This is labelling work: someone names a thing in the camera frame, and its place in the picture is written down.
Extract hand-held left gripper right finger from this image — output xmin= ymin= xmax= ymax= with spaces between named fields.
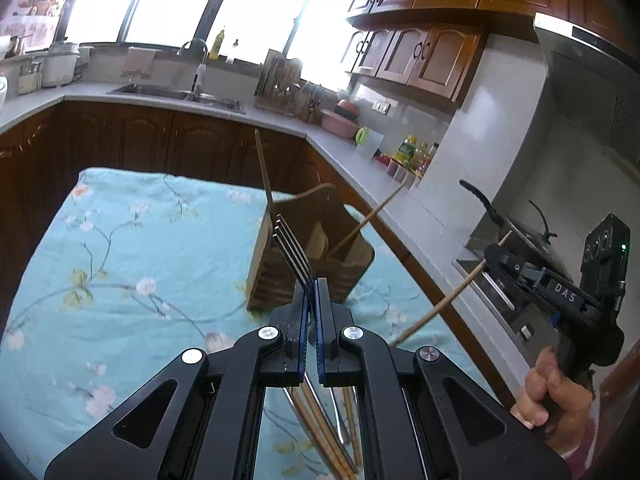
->
xmin=316 ymin=277 xmax=571 ymax=480

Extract person's right hand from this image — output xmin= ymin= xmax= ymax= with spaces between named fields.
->
xmin=510 ymin=345 xmax=596 ymax=443

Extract small metal pot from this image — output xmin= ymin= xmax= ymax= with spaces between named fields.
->
xmin=6 ymin=34 xmax=33 ymax=58

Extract grey kitchen countertop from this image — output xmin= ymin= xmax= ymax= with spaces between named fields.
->
xmin=0 ymin=80 xmax=501 ymax=321

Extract wooden cabinets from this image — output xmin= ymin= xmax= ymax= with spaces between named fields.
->
xmin=345 ymin=0 xmax=621 ymax=106
xmin=0 ymin=100 xmax=516 ymax=411

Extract dish rack with cutting boards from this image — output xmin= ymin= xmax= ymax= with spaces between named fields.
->
xmin=254 ymin=49 xmax=305 ymax=117

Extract pink basin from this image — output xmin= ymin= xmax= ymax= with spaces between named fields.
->
xmin=320 ymin=109 xmax=360 ymax=141

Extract yellow oil bottle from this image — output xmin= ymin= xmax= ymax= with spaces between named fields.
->
xmin=395 ymin=135 xmax=418 ymax=168

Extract kitchen window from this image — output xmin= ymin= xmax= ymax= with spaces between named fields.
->
xmin=65 ymin=0 xmax=371 ymax=91

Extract steel sink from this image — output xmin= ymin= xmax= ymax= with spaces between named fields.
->
xmin=107 ymin=82 xmax=247 ymax=114

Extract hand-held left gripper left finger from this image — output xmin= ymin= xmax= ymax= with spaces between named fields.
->
xmin=44 ymin=280 xmax=313 ymax=480

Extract glass jar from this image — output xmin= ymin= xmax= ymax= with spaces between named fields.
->
xmin=17 ymin=60 xmax=43 ymax=95

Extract steel range hood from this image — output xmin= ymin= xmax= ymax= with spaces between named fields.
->
xmin=532 ymin=11 xmax=640 ymax=181

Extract metal fork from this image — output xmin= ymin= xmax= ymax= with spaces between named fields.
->
xmin=272 ymin=212 xmax=317 ymax=341

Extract wooden upper cabinets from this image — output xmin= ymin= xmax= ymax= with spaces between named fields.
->
xmin=345 ymin=0 xmax=621 ymax=106

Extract knife block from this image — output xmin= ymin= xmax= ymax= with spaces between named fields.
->
xmin=299 ymin=82 xmax=326 ymax=125

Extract gas stove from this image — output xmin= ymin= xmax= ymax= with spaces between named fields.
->
xmin=452 ymin=255 xmax=556 ymax=356

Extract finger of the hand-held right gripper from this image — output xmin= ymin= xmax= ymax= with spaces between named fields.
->
xmin=482 ymin=243 xmax=547 ymax=287

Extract pink towel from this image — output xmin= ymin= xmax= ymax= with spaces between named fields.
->
xmin=121 ymin=47 xmax=157 ymax=79

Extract wooden utensil holder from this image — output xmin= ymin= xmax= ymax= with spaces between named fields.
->
xmin=246 ymin=183 xmax=376 ymax=312

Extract black lidded wok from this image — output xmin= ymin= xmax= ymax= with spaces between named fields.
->
xmin=459 ymin=179 xmax=576 ymax=286

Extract white cup green lid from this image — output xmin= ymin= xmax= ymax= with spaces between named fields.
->
xmin=357 ymin=130 xmax=386 ymax=161

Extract chrome faucet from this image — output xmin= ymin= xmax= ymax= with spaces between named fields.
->
xmin=176 ymin=38 xmax=210 ymax=96

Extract wooden lower cabinets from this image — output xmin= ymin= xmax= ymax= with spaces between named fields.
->
xmin=0 ymin=100 xmax=516 ymax=411

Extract spice jar set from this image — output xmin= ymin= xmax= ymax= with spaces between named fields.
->
xmin=375 ymin=154 xmax=418 ymax=186

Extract floral turquoise tablecloth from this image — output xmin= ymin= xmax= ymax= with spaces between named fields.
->
xmin=0 ymin=167 xmax=506 ymax=480

